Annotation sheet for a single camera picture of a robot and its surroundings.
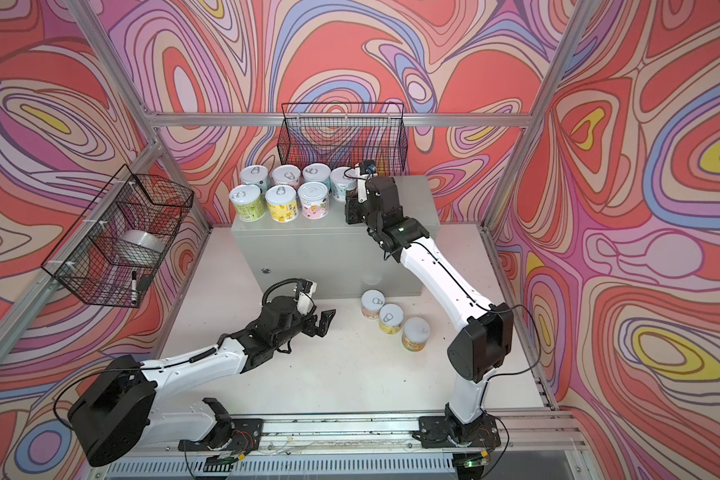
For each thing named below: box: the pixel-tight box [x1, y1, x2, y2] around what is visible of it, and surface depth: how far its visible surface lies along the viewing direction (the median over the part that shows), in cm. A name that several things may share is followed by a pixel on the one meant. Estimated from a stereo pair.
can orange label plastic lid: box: [402, 316, 431, 352], surface depth 86 cm
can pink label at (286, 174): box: [272, 164, 301, 188], surface depth 78 cm
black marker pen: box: [131, 270, 138, 305], surface depth 73 cm
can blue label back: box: [302, 162, 331, 190], surface depth 78 cm
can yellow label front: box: [265, 184, 298, 223], surface depth 73 cm
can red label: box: [240, 165, 270, 193], surface depth 78 cm
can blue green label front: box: [330, 166, 358, 204], surface depth 77 cm
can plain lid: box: [297, 181, 330, 220], surface depth 74 cm
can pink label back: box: [361, 288, 386, 320], surface depth 94 cm
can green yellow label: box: [229, 184, 266, 222], surface depth 73 cm
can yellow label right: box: [379, 303, 404, 335], surface depth 90 cm
